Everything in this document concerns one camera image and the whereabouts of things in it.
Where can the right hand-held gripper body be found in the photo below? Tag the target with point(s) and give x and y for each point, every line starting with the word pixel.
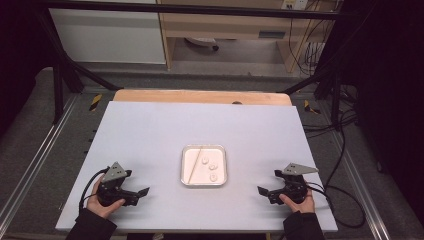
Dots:
pixel 295 186

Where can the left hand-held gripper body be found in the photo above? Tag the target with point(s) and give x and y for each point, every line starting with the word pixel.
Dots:
pixel 115 173

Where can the square metal tray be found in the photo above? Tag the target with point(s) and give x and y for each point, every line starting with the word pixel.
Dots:
pixel 220 156

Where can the thin wooden skewer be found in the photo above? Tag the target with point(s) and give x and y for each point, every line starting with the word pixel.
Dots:
pixel 194 164

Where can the person's right hand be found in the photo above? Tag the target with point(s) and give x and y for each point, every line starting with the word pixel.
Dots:
pixel 303 207

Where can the person's left hand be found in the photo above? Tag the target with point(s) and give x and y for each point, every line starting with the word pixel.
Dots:
pixel 100 210

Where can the yellow black tape marker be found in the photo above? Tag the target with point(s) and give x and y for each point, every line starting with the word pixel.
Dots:
pixel 310 107
pixel 95 102

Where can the light wooden table board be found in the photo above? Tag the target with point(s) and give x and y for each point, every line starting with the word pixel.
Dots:
pixel 200 97

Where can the white cabinet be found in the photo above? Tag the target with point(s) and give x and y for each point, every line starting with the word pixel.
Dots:
pixel 106 36

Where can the black curtain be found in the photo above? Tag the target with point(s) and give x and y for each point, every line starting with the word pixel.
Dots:
pixel 393 83
pixel 20 50

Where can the office chair base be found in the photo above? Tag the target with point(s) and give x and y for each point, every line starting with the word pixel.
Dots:
pixel 203 41

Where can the light wooden desk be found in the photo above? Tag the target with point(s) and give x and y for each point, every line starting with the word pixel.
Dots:
pixel 226 25

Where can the white power strip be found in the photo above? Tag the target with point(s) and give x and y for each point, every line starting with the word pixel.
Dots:
pixel 295 4

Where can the black metal crossbar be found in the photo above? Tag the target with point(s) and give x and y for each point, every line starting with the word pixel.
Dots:
pixel 200 9

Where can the aluminium floor rail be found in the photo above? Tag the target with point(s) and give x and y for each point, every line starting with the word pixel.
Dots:
pixel 33 163
pixel 360 186

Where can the black metal frame strut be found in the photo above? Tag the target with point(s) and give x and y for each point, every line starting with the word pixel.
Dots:
pixel 58 86
pixel 333 90

